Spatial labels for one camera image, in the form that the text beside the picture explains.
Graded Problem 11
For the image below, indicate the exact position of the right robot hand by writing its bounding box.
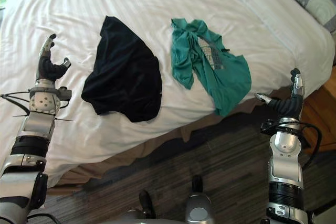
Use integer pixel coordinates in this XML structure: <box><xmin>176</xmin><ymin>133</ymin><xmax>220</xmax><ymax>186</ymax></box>
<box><xmin>254</xmin><ymin>68</ymin><xmax>306</xmax><ymax>119</ymax></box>

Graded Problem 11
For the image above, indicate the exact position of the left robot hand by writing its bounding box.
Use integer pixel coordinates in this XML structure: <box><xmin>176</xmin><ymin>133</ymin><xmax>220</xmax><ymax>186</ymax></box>
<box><xmin>35</xmin><ymin>33</ymin><xmax>72</xmax><ymax>81</ymax></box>

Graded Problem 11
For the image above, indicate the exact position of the white bed sheet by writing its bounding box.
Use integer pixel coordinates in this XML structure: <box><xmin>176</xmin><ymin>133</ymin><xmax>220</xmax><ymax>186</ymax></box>
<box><xmin>0</xmin><ymin>0</ymin><xmax>335</xmax><ymax>188</ymax></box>

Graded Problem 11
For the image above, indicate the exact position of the tan bed skirt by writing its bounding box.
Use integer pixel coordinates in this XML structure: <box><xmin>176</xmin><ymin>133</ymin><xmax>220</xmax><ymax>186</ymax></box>
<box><xmin>54</xmin><ymin>86</ymin><xmax>292</xmax><ymax>188</ymax></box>

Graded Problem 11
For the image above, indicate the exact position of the wooden nightstand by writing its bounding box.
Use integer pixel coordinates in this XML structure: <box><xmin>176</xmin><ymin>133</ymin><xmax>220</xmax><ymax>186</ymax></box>
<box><xmin>299</xmin><ymin>65</ymin><xmax>336</xmax><ymax>156</ymax></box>

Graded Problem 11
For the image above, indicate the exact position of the black t-shirt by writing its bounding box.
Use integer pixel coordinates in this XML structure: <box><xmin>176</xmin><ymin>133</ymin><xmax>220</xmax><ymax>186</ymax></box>
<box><xmin>81</xmin><ymin>15</ymin><xmax>163</xmax><ymax>123</ymax></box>

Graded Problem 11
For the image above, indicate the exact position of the green printed t-shirt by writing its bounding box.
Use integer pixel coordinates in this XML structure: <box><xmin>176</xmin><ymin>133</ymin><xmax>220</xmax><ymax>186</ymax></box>
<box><xmin>171</xmin><ymin>18</ymin><xmax>252</xmax><ymax>118</ymax></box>

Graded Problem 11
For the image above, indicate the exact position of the silver robot body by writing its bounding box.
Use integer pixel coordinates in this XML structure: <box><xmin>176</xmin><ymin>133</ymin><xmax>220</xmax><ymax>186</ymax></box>
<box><xmin>123</xmin><ymin>175</ymin><xmax>218</xmax><ymax>224</ymax></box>

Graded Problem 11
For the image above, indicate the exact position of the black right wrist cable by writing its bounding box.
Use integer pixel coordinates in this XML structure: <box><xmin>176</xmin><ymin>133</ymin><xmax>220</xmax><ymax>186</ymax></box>
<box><xmin>293</xmin><ymin>121</ymin><xmax>323</xmax><ymax>169</ymax></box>

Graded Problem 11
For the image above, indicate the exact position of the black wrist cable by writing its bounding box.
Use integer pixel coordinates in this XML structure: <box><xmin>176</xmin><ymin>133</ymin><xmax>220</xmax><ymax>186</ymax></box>
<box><xmin>293</xmin><ymin>121</ymin><xmax>323</xmax><ymax>169</ymax></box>
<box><xmin>0</xmin><ymin>91</ymin><xmax>32</xmax><ymax>116</ymax></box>

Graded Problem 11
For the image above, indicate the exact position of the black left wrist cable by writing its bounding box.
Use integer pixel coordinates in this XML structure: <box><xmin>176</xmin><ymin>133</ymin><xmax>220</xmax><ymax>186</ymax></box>
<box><xmin>0</xmin><ymin>91</ymin><xmax>32</xmax><ymax>116</ymax></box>

